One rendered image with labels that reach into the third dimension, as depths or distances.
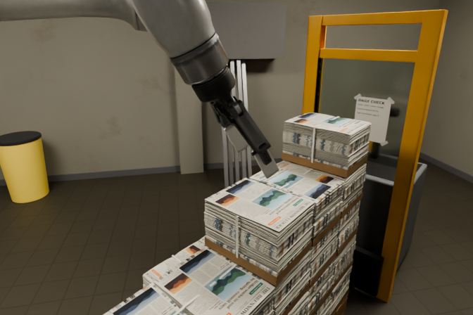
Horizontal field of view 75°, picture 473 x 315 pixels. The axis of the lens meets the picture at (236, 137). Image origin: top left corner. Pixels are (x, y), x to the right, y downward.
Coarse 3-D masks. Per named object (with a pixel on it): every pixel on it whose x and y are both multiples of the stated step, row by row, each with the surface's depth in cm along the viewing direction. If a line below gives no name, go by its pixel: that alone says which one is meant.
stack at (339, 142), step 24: (288, 120) 168; (312, 120) 167; (336, 120) 167; (360, 120) 167; (288, 144) 169; (312, 144) 158; (336, 144) 149; (360, 144) 159; (312, 168) 163; (360, 168) 164; (360, 192) 174; (336, 264) 167; (336, 288) 176; (336, 312) 186
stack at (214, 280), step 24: (336, 240) 160; (192, 264) 127; (216, 264) 127; (312, 264) 141; (144, 288) 115; (168, 288) 115; (192, 288) 115; (216, 288) 115; (240, 288) 115; (264, 288) 115; (288, 288) 127; (312, 288) 146; (120, 312) 105; (144, 312) 105; (168, 312) 105; (192, 312) 105; (216, 312) 105; (240, 312) 105; (264, 312) 114
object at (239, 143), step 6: (228, 126) 68; (234, 126) 68; (228, 132) 68; (234, 132) 68; (234, 138) 69; (240, 138) 69; (234, 144) 69; (240, 144) 70; (246, 144) 71; (240, 150) 70
